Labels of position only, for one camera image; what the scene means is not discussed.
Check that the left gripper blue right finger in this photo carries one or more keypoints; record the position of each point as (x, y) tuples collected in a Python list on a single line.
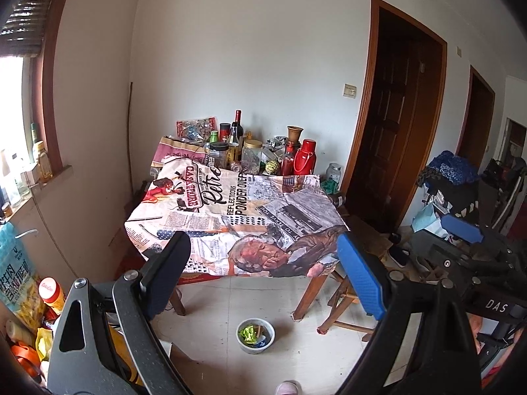
[(444, 357)]

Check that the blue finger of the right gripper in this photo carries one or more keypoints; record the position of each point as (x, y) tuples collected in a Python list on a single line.
[(462, 229)]

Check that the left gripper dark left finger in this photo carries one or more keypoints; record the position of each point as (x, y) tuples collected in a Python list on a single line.
[(137, 300)]

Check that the green foil snack wrapper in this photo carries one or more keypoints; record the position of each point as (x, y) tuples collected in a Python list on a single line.
[(250, 334)]

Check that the white plastic trash bowl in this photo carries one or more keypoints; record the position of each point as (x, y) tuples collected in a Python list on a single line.
[(267, 337)]

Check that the printed newspaper tablecloth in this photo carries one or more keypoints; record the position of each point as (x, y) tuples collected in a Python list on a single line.
[(237, 223)]

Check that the green plastic bag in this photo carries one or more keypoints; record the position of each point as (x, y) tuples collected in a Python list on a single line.
[(330, 186)]

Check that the clear glass jar on stool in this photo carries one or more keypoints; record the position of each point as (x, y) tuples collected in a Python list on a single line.
[(333, 173)]

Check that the dark wooden door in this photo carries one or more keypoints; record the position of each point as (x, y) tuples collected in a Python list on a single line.
[(399, 112)]

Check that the black lid glass jar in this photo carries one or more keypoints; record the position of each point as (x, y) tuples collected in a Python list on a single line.
[(217, 155)]

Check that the red thermos jug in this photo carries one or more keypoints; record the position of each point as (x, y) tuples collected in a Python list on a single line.
[(305, 158)]

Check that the glass jar yellow lid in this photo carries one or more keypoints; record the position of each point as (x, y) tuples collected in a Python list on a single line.
[(251, 156)]

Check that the yellow green knobbly fruit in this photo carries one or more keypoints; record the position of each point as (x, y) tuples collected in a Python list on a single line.
[(272, 167)]

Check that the red sauce squeeze bottle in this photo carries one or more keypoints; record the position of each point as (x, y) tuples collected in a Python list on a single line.
[(287, 163)]

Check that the brown clay vase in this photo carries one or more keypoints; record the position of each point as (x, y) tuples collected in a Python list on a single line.
[(294, 133)]

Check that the dark wine bottle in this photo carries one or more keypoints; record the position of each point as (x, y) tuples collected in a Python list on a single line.
[(237, 131)]

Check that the bamboo window blind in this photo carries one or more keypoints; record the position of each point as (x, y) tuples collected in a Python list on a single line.
[(22, 32)]

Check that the wall light switch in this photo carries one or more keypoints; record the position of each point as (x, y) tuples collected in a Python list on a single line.
[(349, 91)]

